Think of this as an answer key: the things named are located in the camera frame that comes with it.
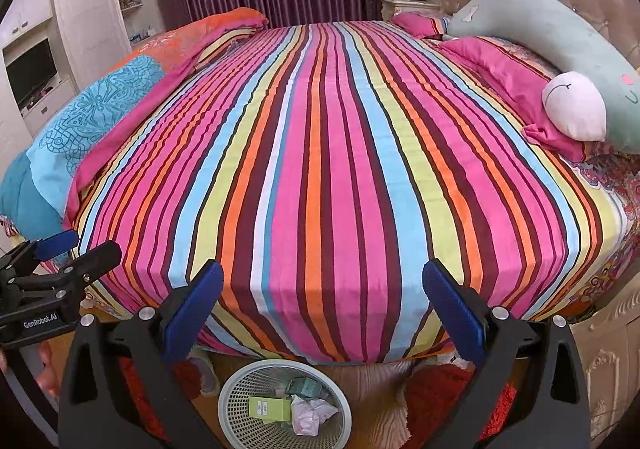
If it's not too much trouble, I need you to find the large pink pillow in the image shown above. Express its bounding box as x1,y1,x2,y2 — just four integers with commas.
437,36,593,162

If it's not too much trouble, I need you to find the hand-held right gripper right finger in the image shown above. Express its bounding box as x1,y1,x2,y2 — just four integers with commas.
422,259,591,449

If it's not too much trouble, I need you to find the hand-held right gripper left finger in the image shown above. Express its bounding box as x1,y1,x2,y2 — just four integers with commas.
59,259,226,449

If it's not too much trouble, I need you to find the blue orange pink duvet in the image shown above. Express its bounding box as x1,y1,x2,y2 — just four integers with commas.
0,6,271,236

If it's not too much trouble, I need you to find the red shaggy rug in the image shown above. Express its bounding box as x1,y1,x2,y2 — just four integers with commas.
404,361,518,449
117,354,216,449

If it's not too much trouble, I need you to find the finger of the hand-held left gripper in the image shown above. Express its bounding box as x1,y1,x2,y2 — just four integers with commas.
0,230,81,280
10,241,123,302

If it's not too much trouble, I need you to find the white television cabinet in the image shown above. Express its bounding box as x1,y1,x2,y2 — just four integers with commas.
0,0,79,140

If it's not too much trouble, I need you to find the white wall shelf unit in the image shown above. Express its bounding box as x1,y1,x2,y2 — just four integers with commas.
112,0,167,51

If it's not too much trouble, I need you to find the black television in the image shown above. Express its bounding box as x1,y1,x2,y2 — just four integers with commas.
5,38,59,108

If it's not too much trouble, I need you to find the light green labelled box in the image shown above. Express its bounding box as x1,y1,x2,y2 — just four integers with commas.
247,396,296,435

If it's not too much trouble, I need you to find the teal and white box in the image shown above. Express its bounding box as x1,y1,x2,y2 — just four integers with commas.
285,376,331,400

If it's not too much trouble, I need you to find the white round plush cushion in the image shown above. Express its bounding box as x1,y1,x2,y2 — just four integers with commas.
542,72,607,142

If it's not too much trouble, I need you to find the cream carved nightstand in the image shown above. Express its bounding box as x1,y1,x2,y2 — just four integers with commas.
381,0,443,23

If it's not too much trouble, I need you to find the white wardrobe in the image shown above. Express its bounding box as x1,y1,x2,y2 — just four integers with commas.
50,0,133,76

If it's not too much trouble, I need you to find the long green plush pillow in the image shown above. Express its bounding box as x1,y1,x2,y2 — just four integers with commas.
447,0,640,155

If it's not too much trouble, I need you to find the cream carved bed frame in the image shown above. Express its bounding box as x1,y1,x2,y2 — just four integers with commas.
570,279,640,449

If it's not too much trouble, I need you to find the translucent slipper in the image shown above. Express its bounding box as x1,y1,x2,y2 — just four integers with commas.
192,349,222,398

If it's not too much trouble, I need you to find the small pink pillow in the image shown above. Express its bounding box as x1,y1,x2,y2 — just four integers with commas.
390,12,451,40

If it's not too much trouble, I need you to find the white plastic mesh wastebasket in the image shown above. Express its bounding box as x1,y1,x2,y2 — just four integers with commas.
217,359,351,449

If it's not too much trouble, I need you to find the striped colourful bed sheet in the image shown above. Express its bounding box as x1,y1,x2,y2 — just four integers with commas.
62,19,631,366

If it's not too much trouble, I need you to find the white plastic bag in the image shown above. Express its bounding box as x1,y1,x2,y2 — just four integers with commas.
290,394,342,438

